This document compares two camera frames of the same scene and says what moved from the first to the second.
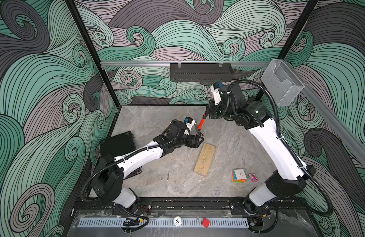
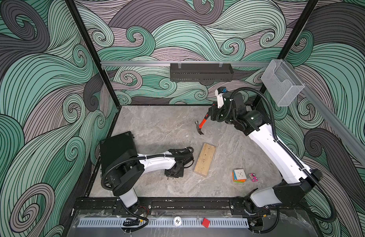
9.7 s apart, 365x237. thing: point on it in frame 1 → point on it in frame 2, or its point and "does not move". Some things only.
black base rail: [102, 206] does not move
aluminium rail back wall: [158, 63] does not move
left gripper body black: [185, 141] → [179, 174]
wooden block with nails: [203, 161] does not move
